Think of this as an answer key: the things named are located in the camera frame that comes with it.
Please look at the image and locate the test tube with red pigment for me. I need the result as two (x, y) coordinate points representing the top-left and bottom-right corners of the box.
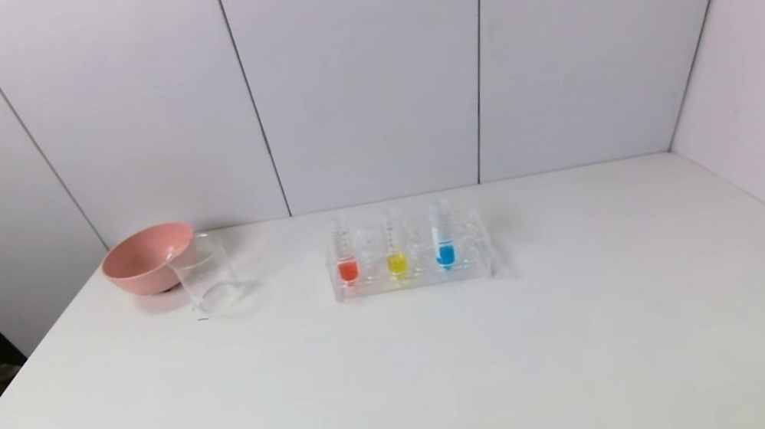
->
(329, 216), (363, 289)

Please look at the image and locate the test tube with yellow pigment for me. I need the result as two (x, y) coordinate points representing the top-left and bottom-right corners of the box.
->
(377, 207), (411, 283)

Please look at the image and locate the test tube with blue pigment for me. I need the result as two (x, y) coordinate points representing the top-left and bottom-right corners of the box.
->
(426, 198), (461, 273)

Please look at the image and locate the clear acrylic test tube rack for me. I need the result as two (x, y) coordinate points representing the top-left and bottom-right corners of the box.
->
(322, 204), (497, 306)

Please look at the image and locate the clear glass beaker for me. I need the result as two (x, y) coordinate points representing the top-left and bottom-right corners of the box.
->
(163, 228), (246, 321)

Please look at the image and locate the pink plastic bowl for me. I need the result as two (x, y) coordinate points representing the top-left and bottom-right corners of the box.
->
(95, 218), (203, 303)

